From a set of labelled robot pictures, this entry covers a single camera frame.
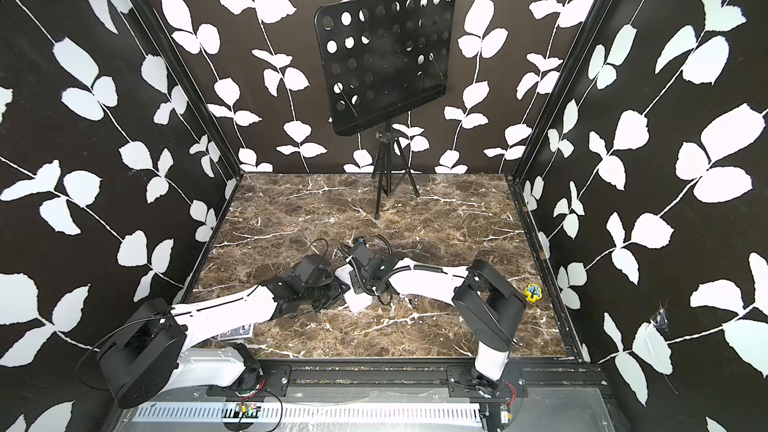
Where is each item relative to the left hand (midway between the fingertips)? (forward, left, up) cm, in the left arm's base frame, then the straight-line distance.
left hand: (353, 287), depth 85 cm
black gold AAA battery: (-4, -17, -6) cm, 18 cm away
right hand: (+4, -1, 0) cm, 4 cm away
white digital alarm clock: (-4, -1, -2) cm, 4 cm away
